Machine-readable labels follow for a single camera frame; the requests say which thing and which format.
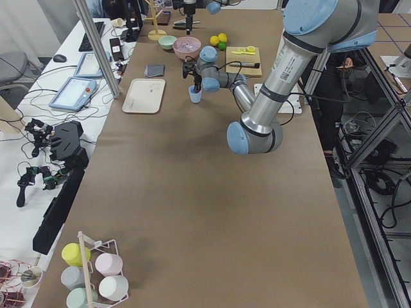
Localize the wooden glass holder stand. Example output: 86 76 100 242
145 0 167 41

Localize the white cup in rack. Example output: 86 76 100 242
99 275 129 302

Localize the mint green bowl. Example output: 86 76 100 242
158 35 177 51

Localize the green cup in rack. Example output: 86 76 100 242
66 287 88 308

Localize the steel muddler black cap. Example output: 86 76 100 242
229 62 260 69

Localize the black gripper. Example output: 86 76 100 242
183 3 195 35
193 69 202 92

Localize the computer mouse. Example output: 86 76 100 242
53 54 67 63

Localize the pink bowl of ice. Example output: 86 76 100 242
173 37 202 60

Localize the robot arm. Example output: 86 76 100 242
195 1 380 155
175 0 241 35

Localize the teach pendant near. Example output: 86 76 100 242
48 77 97 111

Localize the yellow lemon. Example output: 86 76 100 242
209 36 220 46
218 33 228 43

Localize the green lime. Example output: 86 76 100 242
218 42 226 51

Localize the black keyboard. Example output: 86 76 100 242
78 21 106 53

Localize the yellow plastic knife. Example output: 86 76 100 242
231 51 256 55

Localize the grey cup in rack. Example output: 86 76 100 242
60 266 85 291

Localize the teach pendant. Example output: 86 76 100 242
74 52 103 79
48 77 97 111

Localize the yellow lemon upper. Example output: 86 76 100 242
209 36 220 46

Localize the yellow cup in rack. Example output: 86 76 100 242
61 243 83 267

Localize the teach pendant far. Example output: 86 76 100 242
74 52 103 79

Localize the wooden cutting board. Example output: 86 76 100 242
225 46 262 77

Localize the cream rabbit tray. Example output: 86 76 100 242
122 78 166 114

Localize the white wire cup rack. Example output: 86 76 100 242
78 231 129 307

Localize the pink cup in rack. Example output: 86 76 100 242
95 253 123 277

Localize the person in black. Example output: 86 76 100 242
310 51 363 179

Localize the yellow lemon lower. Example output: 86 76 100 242
218 33 228 43

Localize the light blue plastic cup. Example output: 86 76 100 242
188 85 202 103

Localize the grey folded cloth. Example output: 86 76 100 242
144 64 165 78

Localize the aluminium frame post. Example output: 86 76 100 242
73 0 120 99

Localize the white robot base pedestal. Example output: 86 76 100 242
252 83 302 114

